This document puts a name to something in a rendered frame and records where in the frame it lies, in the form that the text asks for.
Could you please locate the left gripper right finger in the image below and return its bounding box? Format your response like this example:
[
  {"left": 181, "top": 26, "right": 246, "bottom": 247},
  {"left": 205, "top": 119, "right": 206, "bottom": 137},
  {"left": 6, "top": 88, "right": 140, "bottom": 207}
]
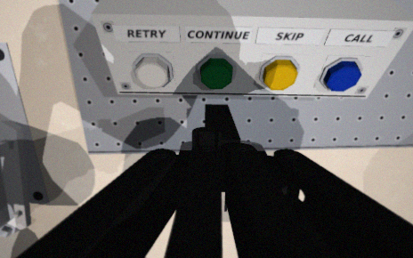
[{"left": 216, "top": 104, "right": 413, "bottom": 258}]

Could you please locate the grey operator button panel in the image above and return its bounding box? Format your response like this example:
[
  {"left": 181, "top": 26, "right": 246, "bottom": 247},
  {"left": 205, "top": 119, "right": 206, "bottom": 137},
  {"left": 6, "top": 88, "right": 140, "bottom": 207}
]
[{"left": 91, "top": 0, "right": 413, "bottom": 98}]

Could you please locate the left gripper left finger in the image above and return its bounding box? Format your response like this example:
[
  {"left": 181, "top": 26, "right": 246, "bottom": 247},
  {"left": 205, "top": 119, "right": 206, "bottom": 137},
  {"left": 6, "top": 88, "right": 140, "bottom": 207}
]
[{"left": 16, "top": 104, "right": 223, "bottom": 258}]

